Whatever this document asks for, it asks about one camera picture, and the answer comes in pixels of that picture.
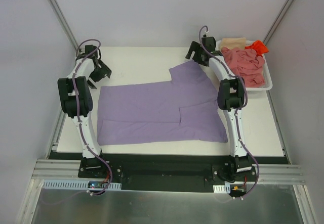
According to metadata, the purple t shirt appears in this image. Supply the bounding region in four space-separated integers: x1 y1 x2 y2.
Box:
97 61 228 146

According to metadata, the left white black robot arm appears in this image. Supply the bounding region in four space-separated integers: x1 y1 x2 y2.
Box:
57 44 112 159

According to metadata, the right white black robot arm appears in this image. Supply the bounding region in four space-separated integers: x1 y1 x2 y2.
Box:
185 35 253 181

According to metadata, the beige t shirt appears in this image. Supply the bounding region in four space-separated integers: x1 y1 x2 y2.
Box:
219 37 247 50

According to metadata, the pink t shirt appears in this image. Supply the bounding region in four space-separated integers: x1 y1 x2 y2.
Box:
221 47 266 87

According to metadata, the orange t shirt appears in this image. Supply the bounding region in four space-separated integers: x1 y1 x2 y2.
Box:
245 40 269 56

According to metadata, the white plastic basket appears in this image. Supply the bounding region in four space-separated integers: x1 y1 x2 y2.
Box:
216 40 273 91

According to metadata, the front aluminium frame rail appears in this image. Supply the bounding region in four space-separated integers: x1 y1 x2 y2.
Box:
32 159 306 185

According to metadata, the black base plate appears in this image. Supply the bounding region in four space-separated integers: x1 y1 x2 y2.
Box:
48 151 261 191

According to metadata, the left aluminium frame post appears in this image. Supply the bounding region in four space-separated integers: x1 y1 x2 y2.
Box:
48 0 79 52

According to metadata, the aluminium frame post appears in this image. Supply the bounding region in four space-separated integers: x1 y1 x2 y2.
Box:
48 0 79 52
263 0 295 45

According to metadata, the right aluminium frame post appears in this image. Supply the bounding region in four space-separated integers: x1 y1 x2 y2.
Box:
263 0 295 45

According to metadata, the right white cable duct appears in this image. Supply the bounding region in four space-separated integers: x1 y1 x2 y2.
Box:
213 183 246 194

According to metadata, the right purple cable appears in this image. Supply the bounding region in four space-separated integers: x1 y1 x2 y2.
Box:
198 25 261 204

